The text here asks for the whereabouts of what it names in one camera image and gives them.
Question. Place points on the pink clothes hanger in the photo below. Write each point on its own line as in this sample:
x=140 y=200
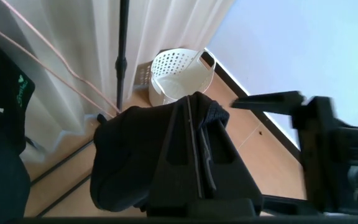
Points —
x=43 y=66

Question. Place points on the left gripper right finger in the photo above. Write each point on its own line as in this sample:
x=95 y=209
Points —
x=232 y=183

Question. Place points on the black clothes rack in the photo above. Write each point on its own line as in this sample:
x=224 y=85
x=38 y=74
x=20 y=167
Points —
x=121 y=65

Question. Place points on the white laundry basket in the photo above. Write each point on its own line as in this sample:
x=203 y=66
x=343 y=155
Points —
x=179 y=84

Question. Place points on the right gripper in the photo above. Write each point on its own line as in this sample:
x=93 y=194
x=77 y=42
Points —
x=322 y=155

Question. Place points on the black garment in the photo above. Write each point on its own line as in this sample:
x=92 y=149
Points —
x=126 y=161

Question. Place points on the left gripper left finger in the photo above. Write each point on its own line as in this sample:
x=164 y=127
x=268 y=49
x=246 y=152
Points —
x=172 y=183

